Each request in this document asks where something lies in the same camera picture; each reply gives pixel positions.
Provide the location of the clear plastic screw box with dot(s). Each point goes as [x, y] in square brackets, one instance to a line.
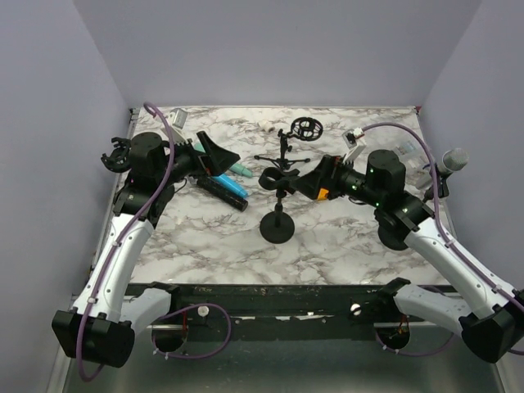
[413, 157]

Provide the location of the black round-base shock-mount stand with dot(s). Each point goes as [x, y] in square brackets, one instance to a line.
[118, 161]

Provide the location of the black microphone silver grille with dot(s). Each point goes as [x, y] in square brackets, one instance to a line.
[219, 191]

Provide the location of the orange tape measure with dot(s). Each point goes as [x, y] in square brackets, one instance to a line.
[323, 194]

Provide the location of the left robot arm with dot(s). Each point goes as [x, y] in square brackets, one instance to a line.
[101, 327]

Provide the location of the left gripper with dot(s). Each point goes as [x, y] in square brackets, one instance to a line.
[215, 160]

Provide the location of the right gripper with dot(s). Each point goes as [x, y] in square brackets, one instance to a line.
[327, 174]

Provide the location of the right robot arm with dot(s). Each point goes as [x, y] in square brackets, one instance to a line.
[488, 315]

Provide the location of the blue microphone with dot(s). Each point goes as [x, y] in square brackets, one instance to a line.
[231, 185]

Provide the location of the black mounting rail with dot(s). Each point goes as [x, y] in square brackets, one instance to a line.
[281, 312]

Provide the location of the black round-base stand front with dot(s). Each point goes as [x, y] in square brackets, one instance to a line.
[397, 221]

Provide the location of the white pipe elbow fitting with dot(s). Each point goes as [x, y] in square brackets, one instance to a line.
[267, 126]

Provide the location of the mint green microphone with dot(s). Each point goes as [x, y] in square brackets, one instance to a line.
[235, 168]

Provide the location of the grey microphone silver grille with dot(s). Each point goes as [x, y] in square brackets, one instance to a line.
[452, 161]

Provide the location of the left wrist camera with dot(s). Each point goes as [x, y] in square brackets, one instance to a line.
[176, 120]

